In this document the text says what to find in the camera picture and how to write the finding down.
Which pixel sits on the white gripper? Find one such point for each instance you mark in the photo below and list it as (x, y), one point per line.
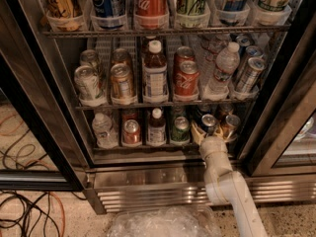
(212, 144)

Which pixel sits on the blue pepsi can front bottom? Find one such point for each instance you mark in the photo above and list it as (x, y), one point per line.
(208, 123)

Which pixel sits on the blue pepsi can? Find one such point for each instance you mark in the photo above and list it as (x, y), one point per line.
(202, 110)
(109, 13)
(208, 123)

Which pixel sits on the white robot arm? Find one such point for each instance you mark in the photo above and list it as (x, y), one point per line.
(224, 185)

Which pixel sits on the blue pepsi can rear bottom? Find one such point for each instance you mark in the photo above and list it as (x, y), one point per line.
(202, 110)

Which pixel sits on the gold can front bottom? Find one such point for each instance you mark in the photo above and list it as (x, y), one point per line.
(229, 126)

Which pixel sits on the gold can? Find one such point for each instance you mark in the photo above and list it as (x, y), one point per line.
(223, 110)
(229, 126)

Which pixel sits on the green can front bottom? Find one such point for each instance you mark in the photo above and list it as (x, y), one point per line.
(180, 130)

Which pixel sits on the gold can rear bottom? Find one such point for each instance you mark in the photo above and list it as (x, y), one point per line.
(223, 110)

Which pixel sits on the brown tea bottle bottom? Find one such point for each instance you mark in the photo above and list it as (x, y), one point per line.
(156, 130)

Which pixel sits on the brown tea bottle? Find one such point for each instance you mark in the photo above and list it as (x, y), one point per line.
(156, 130)
(154, 70)

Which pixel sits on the red coke can front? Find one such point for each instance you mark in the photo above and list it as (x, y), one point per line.
(186, 79)

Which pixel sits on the red coke can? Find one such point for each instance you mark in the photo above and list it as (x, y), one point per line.
(148, 12)
(183, 53)
(186, 79)

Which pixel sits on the silver redbull can front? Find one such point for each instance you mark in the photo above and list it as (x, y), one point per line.
(253, 69)

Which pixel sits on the silver redbull can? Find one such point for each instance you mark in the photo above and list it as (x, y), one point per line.
(244, 41)
(253, 69)
(250, 51)

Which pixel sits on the right fridge sliding door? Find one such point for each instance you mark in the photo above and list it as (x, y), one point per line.
(286, 101)

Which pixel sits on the red can front bottom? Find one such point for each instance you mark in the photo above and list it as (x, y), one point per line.
(131, 132)

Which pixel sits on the red coke can rear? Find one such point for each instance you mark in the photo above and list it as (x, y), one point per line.
(183, 53)

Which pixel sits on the orange can front middle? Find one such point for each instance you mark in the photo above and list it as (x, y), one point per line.
(122, 84)

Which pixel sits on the orange can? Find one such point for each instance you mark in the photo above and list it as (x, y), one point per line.
(122, 84)
(121, 55)

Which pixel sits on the silver redbull can rear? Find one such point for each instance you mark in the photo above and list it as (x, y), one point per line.
(244, 41)

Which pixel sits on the clear water bottle bottom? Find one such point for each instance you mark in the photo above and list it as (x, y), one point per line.
(105, 132)

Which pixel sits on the clear water bottle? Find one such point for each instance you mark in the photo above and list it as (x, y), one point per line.
(226, 63)
(105, 132)

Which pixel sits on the steel fridge base grille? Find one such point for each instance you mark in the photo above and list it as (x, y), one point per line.
(153, 186)

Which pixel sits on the orange can rear middle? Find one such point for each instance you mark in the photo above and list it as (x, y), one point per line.
(121, 55)

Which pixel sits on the white can front middle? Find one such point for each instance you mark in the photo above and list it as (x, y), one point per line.
(87, 82)

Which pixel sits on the green can top shelf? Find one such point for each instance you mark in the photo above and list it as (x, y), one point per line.
(190, 11)

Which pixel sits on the redbull can top shelf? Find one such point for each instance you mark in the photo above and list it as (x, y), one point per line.
(231, 12)

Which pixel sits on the red coke can top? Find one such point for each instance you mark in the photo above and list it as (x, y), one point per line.
(148, 12)

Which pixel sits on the white can rear middle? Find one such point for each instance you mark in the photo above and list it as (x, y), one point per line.
(90, 57)

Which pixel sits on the blue pepsi can top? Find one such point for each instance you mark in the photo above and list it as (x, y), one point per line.
(109, 13)

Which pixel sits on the left fridge glass door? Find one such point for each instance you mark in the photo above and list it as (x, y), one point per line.
(36, 77)

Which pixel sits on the yellow can top shelf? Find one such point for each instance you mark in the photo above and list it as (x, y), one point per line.
(64, 13)

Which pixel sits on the clear water bottle middle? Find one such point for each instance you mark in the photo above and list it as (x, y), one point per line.
(226, 63)

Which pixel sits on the brown tea bottle middle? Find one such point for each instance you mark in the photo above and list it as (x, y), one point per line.
(154, 70)

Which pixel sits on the clear plastic bag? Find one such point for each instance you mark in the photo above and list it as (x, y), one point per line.
(172, 221)

